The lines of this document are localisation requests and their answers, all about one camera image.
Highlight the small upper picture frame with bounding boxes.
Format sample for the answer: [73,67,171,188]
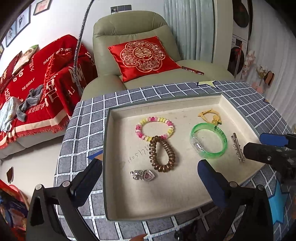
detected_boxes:
[33,0,51,16]

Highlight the white printed pillow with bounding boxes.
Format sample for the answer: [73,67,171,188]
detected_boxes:
[12,45,39,75]

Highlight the person's right hand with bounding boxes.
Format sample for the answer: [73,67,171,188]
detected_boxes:
[130,233,147,241]

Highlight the grey clothing on sofa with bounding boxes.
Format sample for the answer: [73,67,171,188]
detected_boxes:
[16,84,44,122]

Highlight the red pillow on sofa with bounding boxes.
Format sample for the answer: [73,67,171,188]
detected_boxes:
[0,51,23,93]

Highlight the white clothing on sofa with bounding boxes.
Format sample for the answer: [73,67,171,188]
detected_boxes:
[0,96,21,133]

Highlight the silver hair clip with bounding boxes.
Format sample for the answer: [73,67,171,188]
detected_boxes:
[231,133,245,162]

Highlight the green translucent bangle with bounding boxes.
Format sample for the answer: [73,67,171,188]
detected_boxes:
[190,123,228,159]

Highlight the red mop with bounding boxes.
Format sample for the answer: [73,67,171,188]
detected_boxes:
[234,43,242,78]

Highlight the wall socket panel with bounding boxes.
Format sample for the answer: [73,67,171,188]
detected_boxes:
[110,4,132,14]

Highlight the white sheer curtain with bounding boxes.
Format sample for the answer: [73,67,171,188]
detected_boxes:
[244,1,295,128]

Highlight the blue star sticker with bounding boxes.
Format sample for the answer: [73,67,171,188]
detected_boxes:
[268,180,289,224]

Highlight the brown spiral hair tie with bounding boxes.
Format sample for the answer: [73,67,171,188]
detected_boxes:
[148,135,176,173]

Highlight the yellow hair tie with charm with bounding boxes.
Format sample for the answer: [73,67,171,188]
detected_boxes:
[197,108,223,126]

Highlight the green leather armchair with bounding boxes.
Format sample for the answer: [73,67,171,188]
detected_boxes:
[82,11,234,100]

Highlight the teal curtain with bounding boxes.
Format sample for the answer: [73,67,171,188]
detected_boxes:
[164,0,215,62]

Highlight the upper white washing machine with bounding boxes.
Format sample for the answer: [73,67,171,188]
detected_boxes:
[232,0,253,41]

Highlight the white washing machine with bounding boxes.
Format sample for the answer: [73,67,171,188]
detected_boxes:
[232,0,253,41]
[227,35,248,81]

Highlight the teal jewelry tray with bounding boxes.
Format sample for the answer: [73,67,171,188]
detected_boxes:
[103,94,262,221]

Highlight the yellow star sticker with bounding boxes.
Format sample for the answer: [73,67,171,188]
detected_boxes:
[198,80,217,88]

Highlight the large black picture frame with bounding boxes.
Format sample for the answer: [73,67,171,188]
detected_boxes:
[5,6,31,47]

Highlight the red covered sofa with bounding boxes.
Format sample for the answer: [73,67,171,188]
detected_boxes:
[1,35,97,158]

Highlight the pink slippers rack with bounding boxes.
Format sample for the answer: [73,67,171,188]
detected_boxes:
[251,65,275,94]

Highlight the lower white washing machine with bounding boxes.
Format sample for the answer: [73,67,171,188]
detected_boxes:
[227,35,248,81]

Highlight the red embroidered cushion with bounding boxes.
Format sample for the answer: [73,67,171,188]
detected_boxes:
[108,36,181,83]

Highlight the pastel beaded bracelet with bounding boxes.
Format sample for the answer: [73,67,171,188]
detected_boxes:
[135,116,175,142]

